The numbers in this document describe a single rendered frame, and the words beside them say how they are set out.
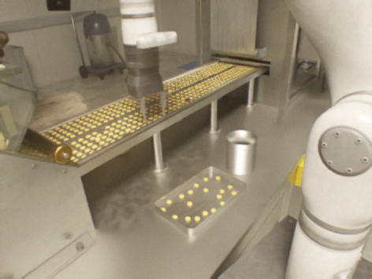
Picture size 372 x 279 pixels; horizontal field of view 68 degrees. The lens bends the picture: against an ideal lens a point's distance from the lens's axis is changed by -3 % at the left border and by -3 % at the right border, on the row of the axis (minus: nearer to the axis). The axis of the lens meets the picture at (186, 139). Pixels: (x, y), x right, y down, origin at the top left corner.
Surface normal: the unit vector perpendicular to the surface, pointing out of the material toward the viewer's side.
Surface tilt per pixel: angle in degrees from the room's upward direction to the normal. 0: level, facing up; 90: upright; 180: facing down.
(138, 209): 0
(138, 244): 0
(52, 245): 90
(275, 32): 90
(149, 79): 87
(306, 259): 90
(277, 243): 0
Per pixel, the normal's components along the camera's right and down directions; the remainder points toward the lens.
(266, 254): -0.04, -0.88
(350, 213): -0.55, 0.44
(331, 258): -0.32, 0.47
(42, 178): 0.79, 0.27
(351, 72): -0.55, 0.65
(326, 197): -0.74, 0.36
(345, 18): -0.15, 0.74
